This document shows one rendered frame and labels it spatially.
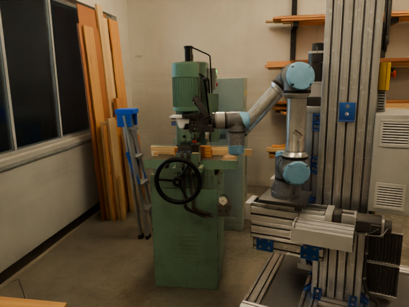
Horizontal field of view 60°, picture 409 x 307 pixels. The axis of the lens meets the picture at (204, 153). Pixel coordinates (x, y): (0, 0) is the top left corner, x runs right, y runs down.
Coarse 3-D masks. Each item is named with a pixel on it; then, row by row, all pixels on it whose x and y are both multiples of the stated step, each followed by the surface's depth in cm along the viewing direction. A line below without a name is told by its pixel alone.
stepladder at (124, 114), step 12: (120, 108) 310; (132, 108) 308; (120, 120) 303; (132, 120) 316; (132, 132) 320; (132, 144) 308; (132, 156) 306; (132, 168) 310; (132, 180) 312; (144, 180) 324; (144, 204) 319; (144, 216) 316; (144, 228) 317
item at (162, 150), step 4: (152, 148) 245; (156, 148) 245; (160, 148) 244; (164, 148) 244; (168, 148) 244; (212, 148) 240; (216, 148) 240; (220, 148) 239; (224, 148) 239; (160, 152) 245; (164, 152) 245; (168, 152) 244
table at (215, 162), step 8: (144, 160) 229; (152, 160) 228; (160, 160) 228; (200, 160) 224; (208, 160) 224; (216, 160) 223; (224, 160) 223; (232, 160) 222; (168, 168) 228; (176, 168) 218; (184, 168) 217; (200, 168) 216; (208, 168) 225; (216, 168) 224; (224, 168) 224; (232, 168) 223
